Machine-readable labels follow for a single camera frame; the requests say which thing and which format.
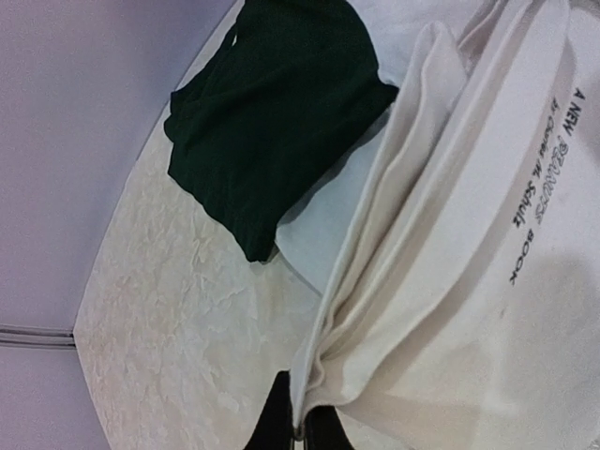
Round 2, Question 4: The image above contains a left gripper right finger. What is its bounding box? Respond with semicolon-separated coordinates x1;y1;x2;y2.
304;406;354;450

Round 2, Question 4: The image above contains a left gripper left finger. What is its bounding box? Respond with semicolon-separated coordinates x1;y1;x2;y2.
246;371;295;450

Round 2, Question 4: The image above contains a white green raglan t-shirt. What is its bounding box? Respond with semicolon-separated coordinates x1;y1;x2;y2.
165;1;599;449

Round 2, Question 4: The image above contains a left aluminium frame post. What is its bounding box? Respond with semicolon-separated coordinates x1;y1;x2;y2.
0;324;76;350

